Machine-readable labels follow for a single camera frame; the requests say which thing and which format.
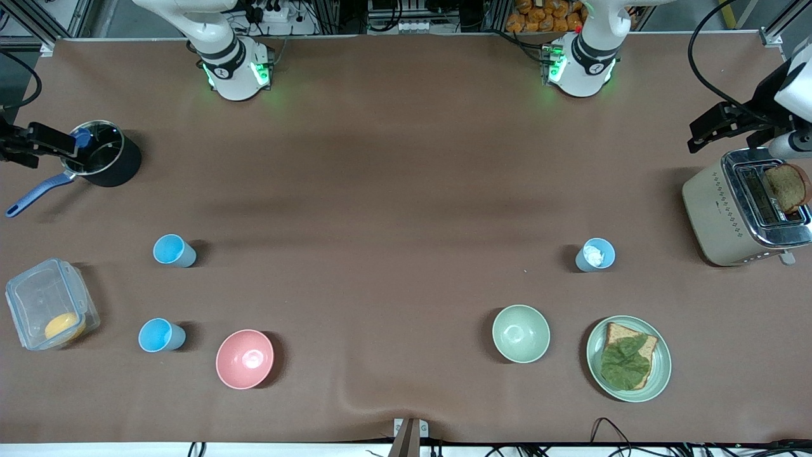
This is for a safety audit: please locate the brown toast slice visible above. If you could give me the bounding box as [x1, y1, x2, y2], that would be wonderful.
[763, 163, 812, 215]

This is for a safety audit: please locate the green lettuce leaf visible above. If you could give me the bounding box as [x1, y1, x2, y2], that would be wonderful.
[600, 335, 653, 391]

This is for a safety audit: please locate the glass lid with blue knob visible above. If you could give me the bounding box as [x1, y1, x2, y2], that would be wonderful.
[62, 121, 125, 177]

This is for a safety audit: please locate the looped black cable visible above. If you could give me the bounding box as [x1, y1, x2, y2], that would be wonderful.
[590, 417, 636, 446]

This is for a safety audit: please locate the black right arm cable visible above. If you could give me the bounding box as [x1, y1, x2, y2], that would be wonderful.
[0, 50, 43, 110]

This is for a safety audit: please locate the pale green plate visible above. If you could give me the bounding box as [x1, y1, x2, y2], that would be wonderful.
[586, 315, 672, 403]

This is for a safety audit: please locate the orange round food piece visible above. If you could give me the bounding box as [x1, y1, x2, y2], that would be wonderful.
[44, 312, 87, 343]

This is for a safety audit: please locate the grey-blue plastic cup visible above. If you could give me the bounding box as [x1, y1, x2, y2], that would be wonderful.
[575, 237, 616, 273]

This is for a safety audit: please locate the beige and chrome toaster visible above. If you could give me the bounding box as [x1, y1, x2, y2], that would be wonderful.
[682, 147, 812, 267]

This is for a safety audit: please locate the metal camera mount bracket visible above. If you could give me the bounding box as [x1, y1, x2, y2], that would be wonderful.
[388, 418, 429, 457]

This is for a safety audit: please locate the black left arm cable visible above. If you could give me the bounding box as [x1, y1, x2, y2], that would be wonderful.
[688, 0, 782, 125]

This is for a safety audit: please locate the white power strip with plugs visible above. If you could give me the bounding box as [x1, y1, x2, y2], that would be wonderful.
[244, 2, 291, 23]

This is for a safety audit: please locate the aluminium frame profile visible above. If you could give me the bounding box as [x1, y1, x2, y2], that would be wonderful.
[0, 0, 96, 56]
[758, 0, 812, 49]

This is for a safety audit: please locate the brown bread slice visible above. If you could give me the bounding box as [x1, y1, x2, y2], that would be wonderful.
[601, 322, 659, 390]

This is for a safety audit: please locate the pink bowl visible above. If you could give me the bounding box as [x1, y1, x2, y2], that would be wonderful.
[216, 329, 275, 390]

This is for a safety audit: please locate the orange packaged snacks pile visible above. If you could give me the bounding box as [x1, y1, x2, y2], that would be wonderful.
[506, 0, 585, 34]

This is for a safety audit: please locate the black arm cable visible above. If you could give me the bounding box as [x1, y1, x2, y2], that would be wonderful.
[0, 50, 43, 110]
[688, 0, 782, 125]

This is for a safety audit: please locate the pale green bowl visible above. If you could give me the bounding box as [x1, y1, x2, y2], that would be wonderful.
[492, 305, 551, 364]

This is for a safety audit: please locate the clear plastic storage container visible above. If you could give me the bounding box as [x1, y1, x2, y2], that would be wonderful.
[5, 258, 101, 351]

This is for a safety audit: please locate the bright blue plastic cup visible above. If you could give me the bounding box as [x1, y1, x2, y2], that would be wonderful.
[138, 317, 187, 353]
[153, 234, 197, 268]

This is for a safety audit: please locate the black pot with blue handle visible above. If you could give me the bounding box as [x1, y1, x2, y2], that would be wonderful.
[5, 119, 143, 218]

